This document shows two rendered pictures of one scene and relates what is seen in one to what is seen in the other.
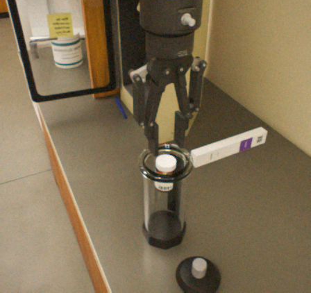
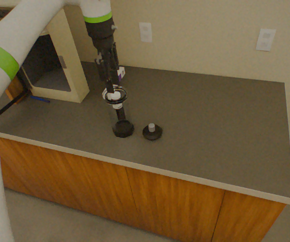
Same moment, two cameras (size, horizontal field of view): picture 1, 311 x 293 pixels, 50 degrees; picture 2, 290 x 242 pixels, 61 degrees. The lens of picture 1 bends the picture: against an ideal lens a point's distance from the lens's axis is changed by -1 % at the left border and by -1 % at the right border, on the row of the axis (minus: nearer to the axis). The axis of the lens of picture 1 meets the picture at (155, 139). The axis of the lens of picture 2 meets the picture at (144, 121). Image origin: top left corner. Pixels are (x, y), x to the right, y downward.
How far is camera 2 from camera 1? 0.50 m
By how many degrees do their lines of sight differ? 31
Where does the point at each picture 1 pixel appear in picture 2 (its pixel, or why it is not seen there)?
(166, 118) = (78, 86)
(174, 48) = (110, 41)
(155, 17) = (102, 31)
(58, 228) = (26, 207)
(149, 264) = (131, 143)
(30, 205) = not seen: outside the picture
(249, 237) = (154, 109)
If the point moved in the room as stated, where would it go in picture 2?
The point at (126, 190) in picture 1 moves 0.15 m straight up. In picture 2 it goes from (90, 128) to (81, 106)
